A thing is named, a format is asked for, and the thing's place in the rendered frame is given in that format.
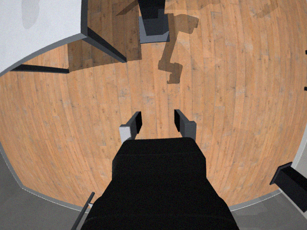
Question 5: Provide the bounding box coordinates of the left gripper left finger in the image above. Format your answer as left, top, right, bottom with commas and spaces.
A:
119, 111, 143, 142

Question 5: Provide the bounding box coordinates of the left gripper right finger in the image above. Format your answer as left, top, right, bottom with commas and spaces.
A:
174, 109, 197, 141

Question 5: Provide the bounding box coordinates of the white table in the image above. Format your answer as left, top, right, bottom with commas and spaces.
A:
0, 0, 128, 77

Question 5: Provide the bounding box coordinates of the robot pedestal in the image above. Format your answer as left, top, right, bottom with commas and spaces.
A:
138, 0, 171, 45

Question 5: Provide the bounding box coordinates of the black box pedestal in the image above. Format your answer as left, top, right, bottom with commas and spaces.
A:
270, 162, 307, 214

